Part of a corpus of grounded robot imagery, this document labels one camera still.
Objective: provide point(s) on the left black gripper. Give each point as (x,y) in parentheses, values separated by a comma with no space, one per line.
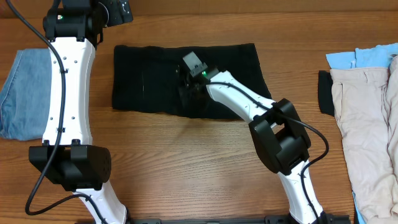
(115,18)

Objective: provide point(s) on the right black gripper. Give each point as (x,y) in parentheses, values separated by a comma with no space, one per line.
(188,101)

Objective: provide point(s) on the black shorts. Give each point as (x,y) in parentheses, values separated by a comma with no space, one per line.
(147,79)

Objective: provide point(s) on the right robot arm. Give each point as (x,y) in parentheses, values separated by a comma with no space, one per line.
(280,138)

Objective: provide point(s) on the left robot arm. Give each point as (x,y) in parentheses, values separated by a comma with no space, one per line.
(67,156)

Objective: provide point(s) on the folded blue denim jeans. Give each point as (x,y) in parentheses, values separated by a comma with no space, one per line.
(25,96)

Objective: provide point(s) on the black garment under pile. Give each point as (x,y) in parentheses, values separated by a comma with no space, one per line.
(325,99)

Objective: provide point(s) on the beige pink trousers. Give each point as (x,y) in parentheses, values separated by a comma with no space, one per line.
(365,102)

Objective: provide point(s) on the light blue garment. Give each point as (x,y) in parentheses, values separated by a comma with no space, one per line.
(378,56)

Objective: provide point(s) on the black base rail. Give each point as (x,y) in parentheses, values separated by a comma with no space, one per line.
(270,219)

